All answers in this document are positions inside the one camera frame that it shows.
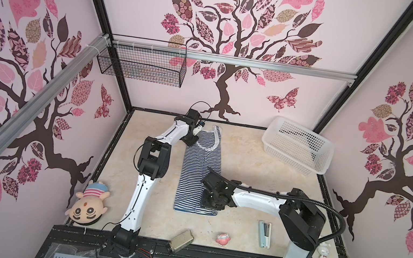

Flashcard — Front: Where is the blue white striped tank top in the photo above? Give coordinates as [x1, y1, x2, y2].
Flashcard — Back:
[173, 125, 222, 217]

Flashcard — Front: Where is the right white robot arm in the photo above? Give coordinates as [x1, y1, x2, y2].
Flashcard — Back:
[201, 169, 347, 258]

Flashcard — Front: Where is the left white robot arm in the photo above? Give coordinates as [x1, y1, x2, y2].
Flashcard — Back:
[111, 108, 205, 254]

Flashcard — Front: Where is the pink denture toy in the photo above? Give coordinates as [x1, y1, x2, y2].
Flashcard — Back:
[215, 233, 231, 246]

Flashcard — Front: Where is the tan rectangular box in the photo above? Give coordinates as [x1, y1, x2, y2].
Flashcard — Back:
[167, 230, 195, 254]

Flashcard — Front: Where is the grey white stapler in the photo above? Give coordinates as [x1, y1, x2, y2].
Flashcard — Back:
[258, 220, 272, 249]

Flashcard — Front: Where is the white plastic laundry basket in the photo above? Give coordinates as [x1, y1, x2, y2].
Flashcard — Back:
[262, 116, 335, 176]

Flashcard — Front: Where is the small white rabbit figurine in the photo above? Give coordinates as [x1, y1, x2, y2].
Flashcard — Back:
[317, 242, 330, 258]

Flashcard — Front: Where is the plush doll head toy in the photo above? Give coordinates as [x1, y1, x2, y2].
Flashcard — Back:
[65, 180, 111, 226]

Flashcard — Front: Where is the black wire mesh basket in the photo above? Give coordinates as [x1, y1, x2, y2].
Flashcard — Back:
[97, 34, 188, 88]

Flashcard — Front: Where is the rear aluminium frame bar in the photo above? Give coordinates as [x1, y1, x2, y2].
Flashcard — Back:
[112, 39, 357, 84]

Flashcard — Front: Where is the aluminium frame bar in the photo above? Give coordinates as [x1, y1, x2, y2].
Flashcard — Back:
[112, 39, 357, 84]
[0, 33, 111, 154]

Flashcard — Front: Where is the left aluminium frame bar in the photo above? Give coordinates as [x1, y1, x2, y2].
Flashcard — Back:
[0, 33, 111, 154]

